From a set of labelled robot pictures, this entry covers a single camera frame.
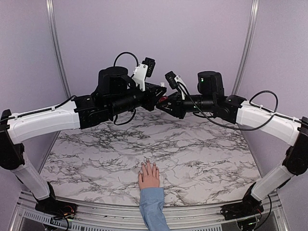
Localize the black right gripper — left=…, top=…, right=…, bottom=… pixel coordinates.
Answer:
left=157, top=90, right=216, bottom=118

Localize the red nail polish bottle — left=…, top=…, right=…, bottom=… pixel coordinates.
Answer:
left=159, top=82, right=168, bottom=102

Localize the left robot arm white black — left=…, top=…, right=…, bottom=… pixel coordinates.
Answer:
left=0, top=64, right=167, bottom=214

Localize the blue shirt sleeve forearm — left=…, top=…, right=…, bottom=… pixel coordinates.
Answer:
left=139, top=187, right=170, bottom=231

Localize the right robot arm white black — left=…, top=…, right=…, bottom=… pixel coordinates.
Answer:
left=156, top=71, right=308, bottom=216

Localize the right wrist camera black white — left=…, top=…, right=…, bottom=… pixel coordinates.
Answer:
left=165, top=71, right=188, bottom=100

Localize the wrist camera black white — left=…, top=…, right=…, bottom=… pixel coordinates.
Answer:
left=132, top=57, right=155, bottom=91
left=165, top=71, right=188, bottom=100

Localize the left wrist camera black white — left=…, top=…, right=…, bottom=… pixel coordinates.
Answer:
left=132, top=57, right=155, bottom=91

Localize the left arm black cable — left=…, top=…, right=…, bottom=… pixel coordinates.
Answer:
left=112, top=51, right=140, bottom=126

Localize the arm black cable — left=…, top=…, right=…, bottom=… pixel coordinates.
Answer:
left=112, top=51, right=140, bottom=126
left=180, top=89, right=281, bottom=131

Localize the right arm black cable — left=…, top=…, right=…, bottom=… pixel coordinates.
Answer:
left=180, top=89, right=281, bottom=131

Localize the right aluminium corner post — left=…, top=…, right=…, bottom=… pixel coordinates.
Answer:
left=231, top=0, right=260, bottom=95

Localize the aluminium corner post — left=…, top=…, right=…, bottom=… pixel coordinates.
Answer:
left=46, top=0, right=72, bottom=98
left=231, top=0, right=260, bottom=95

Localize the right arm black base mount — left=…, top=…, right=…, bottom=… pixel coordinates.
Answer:
left=220, top=183, right=264, bottom=220

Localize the left aluminium corner post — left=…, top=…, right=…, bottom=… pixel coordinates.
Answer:
left=46, top=0, right=72, bottom=98

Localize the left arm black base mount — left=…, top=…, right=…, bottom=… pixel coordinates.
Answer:
left=35, top=182, right=77, bottom=218

